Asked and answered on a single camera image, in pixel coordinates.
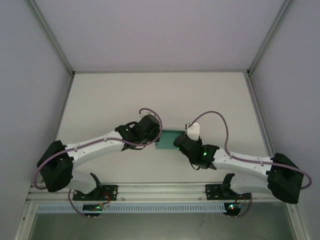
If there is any aluminium mounting rail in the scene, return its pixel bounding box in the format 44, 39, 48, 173
26, 181, 300, 203

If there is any right circuit board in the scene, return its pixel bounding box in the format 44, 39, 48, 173
224, 202, 243, 213

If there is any circuit board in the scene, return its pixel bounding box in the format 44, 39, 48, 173
82, 203, 105, 213
224, 202, 243, 213

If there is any aluminium side rail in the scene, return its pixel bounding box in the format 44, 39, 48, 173
40, 73, 75, 184
244, 71, 283, 182

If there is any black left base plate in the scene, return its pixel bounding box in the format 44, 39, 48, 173
72, 184, 118, 201

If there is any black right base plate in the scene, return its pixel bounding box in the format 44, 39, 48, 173
205, 184, 252, 201

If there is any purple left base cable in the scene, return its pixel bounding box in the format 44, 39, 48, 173
67, 188, 87, 219

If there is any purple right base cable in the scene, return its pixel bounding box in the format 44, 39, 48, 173
233, 192, 253, 219

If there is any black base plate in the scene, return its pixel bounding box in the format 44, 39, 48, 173
205, 184, 252, 201
72, 184, 118, 201

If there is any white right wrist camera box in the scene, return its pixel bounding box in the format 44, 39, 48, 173
184, 122, 202, 140

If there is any teal paper box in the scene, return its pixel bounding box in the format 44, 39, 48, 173
155, 129, 187, 150

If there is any aluminium frame post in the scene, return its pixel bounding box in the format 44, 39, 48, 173
13, 201, 38, 240
246, 0, 293, 77
24, 0, 76, 77
286, 199, 307, 240

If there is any left circuit board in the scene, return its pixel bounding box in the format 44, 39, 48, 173
82, 203, 105, 213

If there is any slotted grey cable duct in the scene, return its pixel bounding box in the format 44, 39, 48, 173
36, 202, 226, 214

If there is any lower aluminium frame post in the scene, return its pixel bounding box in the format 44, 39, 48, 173
286, 199, 307, 240
13, 201, 38, 240

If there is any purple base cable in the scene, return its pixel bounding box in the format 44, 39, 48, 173
233, 192, 253, 219
67, 188, 87, 219

